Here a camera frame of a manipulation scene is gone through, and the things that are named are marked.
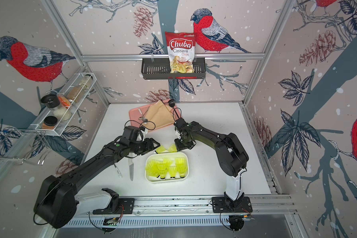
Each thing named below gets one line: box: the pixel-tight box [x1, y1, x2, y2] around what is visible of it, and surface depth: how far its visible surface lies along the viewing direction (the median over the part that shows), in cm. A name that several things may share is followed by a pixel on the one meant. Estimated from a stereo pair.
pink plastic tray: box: [128, 100, 180, 128], surface depth 116 cm
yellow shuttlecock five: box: [156, 162, 169, 180], surface depth 82 cm
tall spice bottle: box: [66, 74, 93, 104], surface depth 80 cm
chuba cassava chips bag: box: [164, 31, 197, 74], surface depth 85 cm
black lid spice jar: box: [40, 94, 72, 122], surface depth 67 cm
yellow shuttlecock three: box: [169, 166, 178, 179], surface depth 83 cm
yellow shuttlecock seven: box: [167, 143, 178, 153], surface depth 92 cm
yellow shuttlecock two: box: [175, 157, 188, 179], surface depth 84 cm
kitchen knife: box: [127, 157, 135, 181], surface depth 87 cm
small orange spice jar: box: [41, 116, 59, 130], surface depth 61 cm
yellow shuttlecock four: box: [161, 157, 174, 172], surface depth 83 cm
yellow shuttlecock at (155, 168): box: [144, 159, 165, 179], surface depth 82 cm
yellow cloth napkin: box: [144, 100, 175, 130], surface depth 116 cm
